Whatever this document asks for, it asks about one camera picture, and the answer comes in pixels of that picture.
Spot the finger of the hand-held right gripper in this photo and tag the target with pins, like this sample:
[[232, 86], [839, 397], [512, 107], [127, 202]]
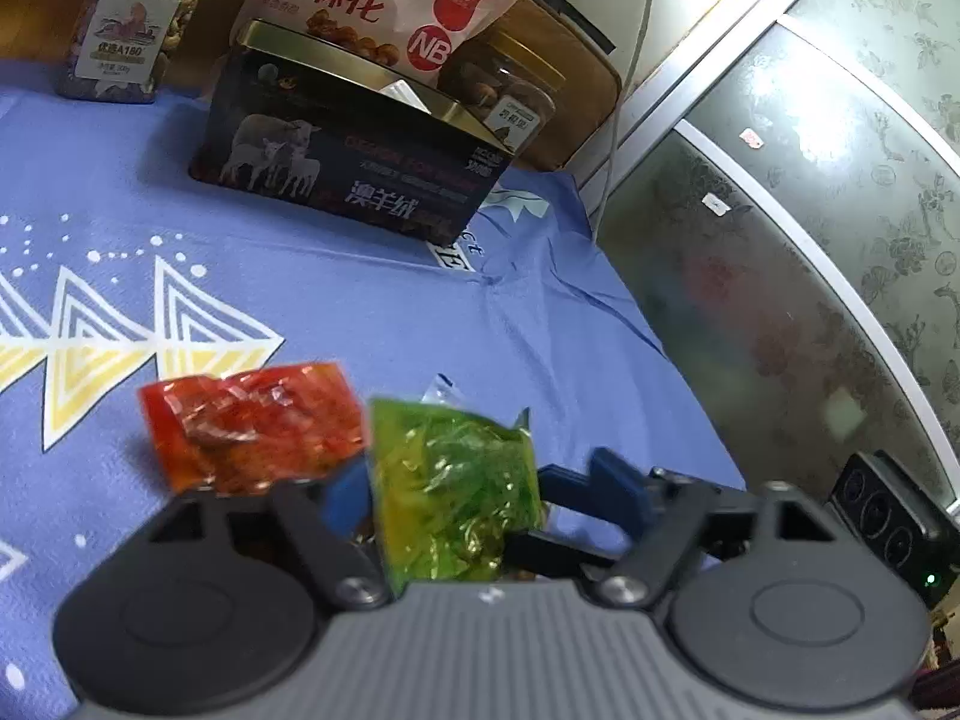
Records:
[[566, 487], [555, 551]]

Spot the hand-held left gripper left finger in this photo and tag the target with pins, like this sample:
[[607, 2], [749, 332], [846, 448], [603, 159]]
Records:
[[349, 496]]

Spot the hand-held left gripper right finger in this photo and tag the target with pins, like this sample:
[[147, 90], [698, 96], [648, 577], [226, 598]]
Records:
[[619, 491]]

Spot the green clear snack packet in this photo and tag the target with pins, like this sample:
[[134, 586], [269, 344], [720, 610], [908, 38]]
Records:
[[450, 487]]

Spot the black tin box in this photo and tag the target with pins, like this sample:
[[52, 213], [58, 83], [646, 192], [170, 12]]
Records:
[[337, 157]]

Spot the red clear snack packet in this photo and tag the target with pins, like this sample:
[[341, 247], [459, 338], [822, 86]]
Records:
[[247, 420]]

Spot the blue printed blanket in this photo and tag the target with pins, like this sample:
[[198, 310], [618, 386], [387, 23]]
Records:
[[375, 300]]

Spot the frosted glass sliding door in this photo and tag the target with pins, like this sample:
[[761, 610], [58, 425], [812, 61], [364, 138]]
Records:
[[810, 202]]

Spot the small nut jar dark label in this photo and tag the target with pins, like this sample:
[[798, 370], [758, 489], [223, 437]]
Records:
[[517, 94]]

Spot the brown wooden board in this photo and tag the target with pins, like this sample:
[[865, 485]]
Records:
[[581, 79]]

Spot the nut jar with gold lid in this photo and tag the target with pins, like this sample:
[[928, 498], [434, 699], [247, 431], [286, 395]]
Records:
[[135, 15]]

